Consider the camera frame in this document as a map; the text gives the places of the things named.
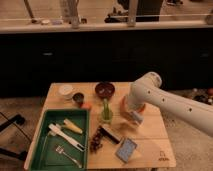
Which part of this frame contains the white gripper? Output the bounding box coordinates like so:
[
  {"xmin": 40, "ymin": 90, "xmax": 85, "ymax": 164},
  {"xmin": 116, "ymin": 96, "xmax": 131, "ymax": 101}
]
[{"xmin": 119, "ymin": 102, "xmax": 141, "ymax": 126}]

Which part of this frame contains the grey blue towel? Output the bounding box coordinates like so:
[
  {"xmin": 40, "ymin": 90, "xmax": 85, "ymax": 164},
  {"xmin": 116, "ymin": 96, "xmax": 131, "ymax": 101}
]
[{"xmin": 132, "ymin": 111, "xmax": 143, "ymax": 124}]

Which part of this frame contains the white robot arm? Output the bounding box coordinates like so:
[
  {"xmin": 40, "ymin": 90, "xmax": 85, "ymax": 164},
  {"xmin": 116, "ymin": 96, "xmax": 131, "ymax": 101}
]
[{"xmin": 121, "ymin": 72, "xmax": 213, "ymax": 137}]

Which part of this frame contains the orange bowl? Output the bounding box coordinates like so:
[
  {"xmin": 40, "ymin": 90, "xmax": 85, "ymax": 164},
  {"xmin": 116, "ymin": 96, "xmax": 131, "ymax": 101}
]
[{"xmin": 120, "ymin": 96, "xmax": 146, "ymax": 113}]

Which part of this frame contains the purple bowl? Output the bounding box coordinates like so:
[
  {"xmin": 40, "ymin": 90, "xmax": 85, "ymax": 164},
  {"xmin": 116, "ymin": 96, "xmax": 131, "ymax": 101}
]
[{"xmin": 95, "ymin": 82, "xmax": 115, "ymax": 99}]

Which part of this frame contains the green glass vase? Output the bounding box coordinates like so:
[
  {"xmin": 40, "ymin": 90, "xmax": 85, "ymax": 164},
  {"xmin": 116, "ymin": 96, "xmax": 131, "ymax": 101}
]
[{"xmin": 101, "ymin": 98, "xmax": 113, "ymax": 122}]

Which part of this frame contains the black rectangular block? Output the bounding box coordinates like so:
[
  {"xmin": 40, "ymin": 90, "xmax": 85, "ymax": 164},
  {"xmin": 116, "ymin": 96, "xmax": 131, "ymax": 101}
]
[{"xmin": 101, "ymin": 125, "xmax": 122, "ymax": 144}]

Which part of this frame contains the blue sponge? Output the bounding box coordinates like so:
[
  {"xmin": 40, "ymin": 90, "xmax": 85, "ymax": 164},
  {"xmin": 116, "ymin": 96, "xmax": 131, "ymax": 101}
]
[{"xmin": 116, "ymin": 138, "xmax": 137, "ymax": 163}]

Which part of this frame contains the orange fruit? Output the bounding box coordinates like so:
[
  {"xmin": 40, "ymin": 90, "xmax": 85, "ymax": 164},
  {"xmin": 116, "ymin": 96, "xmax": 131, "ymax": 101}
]
[{"xmin": 81, "ymin": 102, "xmax": 92, "ymax": 110}]

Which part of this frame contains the bunch of dark grapes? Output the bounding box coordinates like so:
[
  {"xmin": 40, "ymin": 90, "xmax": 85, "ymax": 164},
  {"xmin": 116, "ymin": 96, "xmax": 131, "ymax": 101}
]
[{"xmin": 90, "ymin": 127, "xmax": 103, "ymax": 153}]

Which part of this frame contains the dark small cup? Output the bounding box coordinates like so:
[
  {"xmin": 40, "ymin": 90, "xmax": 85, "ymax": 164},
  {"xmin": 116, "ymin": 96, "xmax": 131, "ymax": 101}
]
[{"xmin": 73, "ymin": 92, "xmax": 84, "ymax": 106}]

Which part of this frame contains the white cup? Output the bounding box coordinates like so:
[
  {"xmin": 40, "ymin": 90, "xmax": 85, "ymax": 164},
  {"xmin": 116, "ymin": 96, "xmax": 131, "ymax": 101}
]
[{"xmin": 58, "ymin": 85, "xmax": 73, "ymax": 100}]

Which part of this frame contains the white spatula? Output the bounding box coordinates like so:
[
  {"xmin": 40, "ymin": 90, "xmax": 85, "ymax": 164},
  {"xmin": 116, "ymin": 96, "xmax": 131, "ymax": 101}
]
[{"xmin": 48, "ymin": 124, "xmax": 85, "ymax": 152}]

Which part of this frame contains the silver fork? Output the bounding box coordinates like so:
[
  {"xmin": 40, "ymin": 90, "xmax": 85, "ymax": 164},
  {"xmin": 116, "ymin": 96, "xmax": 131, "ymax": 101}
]
[{"xmin": 55, "ymin": 145, "xmax": 82, "ymax": 168}]

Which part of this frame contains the green plastic tray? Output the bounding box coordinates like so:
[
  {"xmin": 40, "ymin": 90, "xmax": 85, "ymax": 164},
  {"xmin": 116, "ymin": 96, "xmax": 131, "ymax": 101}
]
[{"xmin": 29, "ymin": 109, "xmax": 89, "ymax": 171}]

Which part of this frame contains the black chair base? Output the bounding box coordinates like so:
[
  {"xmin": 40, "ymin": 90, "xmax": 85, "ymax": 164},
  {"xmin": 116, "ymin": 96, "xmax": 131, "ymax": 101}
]
[{"xmin": 0, "ymin": 112, "xmax": 31, "ymax": 161}]

